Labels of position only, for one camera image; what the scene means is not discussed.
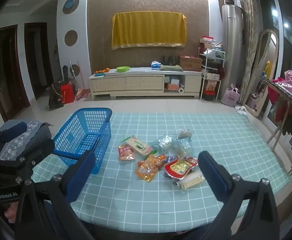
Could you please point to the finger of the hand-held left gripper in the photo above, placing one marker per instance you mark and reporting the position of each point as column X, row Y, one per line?
column 13, row 131
column 42, row 148

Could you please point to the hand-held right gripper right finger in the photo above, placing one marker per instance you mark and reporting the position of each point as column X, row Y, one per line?
column 213, row 172

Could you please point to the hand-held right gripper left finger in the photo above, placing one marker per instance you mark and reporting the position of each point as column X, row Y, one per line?
column 85, row 170

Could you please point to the clear cracker packet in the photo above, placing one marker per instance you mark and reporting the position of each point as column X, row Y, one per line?
column 189, row 180

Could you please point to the red yellow snack packet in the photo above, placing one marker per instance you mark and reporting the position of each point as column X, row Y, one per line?
column 179, row 167

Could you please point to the blue plastic basket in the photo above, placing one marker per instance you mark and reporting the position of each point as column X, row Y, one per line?
column 80, row 135

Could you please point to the clear striped snack packet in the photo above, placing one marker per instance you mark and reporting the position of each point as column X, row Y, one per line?
column 184, row 148

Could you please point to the silver foil snack packet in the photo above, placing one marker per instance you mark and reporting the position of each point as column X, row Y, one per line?
column 164, row 143

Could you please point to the green white cracker packet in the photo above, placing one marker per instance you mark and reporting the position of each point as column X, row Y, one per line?
column 138, row 146

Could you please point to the orange snack pouch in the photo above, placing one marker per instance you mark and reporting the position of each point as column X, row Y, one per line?
column 149, row 168

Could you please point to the person's left hand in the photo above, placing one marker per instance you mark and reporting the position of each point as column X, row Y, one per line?
column 10, row 212

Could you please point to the blue embroidered chair cover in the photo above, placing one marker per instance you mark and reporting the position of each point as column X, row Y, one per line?
column 35, row 130

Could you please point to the bun in clear wrapper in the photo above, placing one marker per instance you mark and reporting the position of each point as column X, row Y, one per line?
column 184, row 134

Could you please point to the black bag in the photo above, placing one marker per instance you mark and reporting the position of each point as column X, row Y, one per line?
column 54, row 97

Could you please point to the teal checked tablecloth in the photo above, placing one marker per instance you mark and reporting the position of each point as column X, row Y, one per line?
column 136, row 200

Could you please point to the dark wooden door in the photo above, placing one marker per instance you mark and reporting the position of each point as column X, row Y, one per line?
column 8, row 72

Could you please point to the red bag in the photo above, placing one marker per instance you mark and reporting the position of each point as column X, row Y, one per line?
column 67, row 93

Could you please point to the red dustpan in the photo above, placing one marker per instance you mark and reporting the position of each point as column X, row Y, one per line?
column 82, row 94

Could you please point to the white slipper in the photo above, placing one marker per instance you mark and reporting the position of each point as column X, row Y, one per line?
column 243, row 110
column 238, row 108

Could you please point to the pink tote bag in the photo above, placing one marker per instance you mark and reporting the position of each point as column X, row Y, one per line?
column 229, row 97

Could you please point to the red black container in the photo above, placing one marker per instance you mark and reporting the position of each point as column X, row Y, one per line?
column 209, row 95

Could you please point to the black upright appliance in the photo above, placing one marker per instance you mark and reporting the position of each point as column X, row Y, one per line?
column 65, row 73

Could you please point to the broom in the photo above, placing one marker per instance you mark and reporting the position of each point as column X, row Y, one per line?
column 80, row 80

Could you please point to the silver pole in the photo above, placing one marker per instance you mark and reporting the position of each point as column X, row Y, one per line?
column 72, row 70

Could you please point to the round brown board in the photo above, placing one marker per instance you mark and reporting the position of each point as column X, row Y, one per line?
column 75, row 69

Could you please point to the orange printed bag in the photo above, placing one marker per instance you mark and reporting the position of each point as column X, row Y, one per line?
column 211, row 85

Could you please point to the white paper roll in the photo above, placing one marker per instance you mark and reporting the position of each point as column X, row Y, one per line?
column 181, row 90

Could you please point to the black garment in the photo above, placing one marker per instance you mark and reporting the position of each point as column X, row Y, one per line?
column 289, row 126

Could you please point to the red garment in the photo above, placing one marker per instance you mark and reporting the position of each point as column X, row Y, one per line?
column 283, row 112

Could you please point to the blue fruit plate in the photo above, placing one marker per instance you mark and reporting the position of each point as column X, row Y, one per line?
column 99, row 74

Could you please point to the small orange box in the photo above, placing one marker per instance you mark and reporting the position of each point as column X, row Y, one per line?
column 173, row 86

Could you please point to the printed snack carton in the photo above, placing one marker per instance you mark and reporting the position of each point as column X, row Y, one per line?
column 212, row 76

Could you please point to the cluster of small oranges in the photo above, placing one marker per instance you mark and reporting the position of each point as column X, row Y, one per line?
column 100, row 71

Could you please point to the small blue box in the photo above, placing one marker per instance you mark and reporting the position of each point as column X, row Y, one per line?
column 175, row 81

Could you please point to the wooden drying rack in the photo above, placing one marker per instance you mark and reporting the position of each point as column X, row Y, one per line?
column 278, row 92

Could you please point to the cream TV cabinet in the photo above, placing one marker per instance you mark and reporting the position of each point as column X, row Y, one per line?
column 141, row 82

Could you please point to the white metal shelf rack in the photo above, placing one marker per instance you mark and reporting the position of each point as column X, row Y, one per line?
column 212, row 66

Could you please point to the green basin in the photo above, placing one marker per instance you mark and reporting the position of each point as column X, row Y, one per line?
column 123, row 69

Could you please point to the large cardboard carton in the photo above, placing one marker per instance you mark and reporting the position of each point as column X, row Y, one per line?
column 189, row 63

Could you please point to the green cushion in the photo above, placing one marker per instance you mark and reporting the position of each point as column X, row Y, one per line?
column 171, row 67

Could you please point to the blue tissue box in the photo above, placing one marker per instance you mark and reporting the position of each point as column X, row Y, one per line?
column 156, row 65

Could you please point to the arched floor mirror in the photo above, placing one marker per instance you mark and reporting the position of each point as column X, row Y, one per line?
column 267, row 55

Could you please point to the silver standing air conditioner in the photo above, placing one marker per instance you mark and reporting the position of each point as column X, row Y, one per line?
column 232, row 42

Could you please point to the red white box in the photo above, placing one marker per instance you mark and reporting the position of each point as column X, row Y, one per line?
column 207, row 41

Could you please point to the patterned curtain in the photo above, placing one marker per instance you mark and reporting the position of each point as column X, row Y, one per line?
column 251, row 42

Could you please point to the yellow cloth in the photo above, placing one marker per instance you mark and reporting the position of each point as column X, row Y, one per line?
column 148, row 30

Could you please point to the glass sliding door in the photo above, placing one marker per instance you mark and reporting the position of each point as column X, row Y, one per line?
column 268, row 17

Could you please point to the round brown wall decor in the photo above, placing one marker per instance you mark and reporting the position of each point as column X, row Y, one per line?
column 70, row 37

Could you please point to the round wall decor blue plate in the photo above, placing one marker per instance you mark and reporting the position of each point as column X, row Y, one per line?
column 70, row 5

